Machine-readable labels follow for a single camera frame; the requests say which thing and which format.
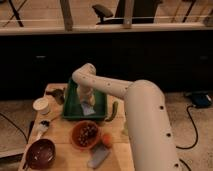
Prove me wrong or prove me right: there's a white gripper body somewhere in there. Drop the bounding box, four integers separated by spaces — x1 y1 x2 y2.
77 85 95 106

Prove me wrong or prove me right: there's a blue-grey sponge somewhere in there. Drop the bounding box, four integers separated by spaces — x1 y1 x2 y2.
81 102 95 116

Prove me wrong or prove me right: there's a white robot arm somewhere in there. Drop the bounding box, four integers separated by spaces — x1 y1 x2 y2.
72 63 182 171

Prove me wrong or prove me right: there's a green plastic tray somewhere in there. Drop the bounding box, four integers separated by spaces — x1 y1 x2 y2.
62 79 107 121

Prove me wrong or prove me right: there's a grey sponge block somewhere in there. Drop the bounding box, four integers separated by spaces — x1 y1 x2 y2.
87 144 110 169

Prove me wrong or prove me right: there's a green cucumber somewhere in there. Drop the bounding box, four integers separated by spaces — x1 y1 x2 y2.
105 101 118 122

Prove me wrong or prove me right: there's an orange bowl with nuts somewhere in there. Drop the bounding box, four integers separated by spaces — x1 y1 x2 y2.
70 120 101 150

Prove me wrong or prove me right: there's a white cup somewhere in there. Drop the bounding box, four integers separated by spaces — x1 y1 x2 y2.
33 97 50 115

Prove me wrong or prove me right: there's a small orange fruit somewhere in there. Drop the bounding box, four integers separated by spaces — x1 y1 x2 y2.
101 133 113 148

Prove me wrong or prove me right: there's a green plastic cup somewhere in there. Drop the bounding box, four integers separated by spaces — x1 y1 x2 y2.
123 121 128 136

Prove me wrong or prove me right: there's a dark purple bowl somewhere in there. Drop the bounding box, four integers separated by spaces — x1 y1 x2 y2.
25 139 56 170

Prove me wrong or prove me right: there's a black office chair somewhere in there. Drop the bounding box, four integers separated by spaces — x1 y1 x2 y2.
92 0 163 25

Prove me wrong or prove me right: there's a blue black floor device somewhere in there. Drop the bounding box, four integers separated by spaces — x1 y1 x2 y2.
189 92 212 108

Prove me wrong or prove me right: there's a white handled brush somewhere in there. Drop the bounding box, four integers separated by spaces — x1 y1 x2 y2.
35 115 59 140

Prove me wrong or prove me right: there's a black cable left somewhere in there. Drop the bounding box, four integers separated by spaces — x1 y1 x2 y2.
0 112 29 144

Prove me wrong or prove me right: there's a black floor cable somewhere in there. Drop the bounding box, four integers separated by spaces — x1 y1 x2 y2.
175 105 200 171

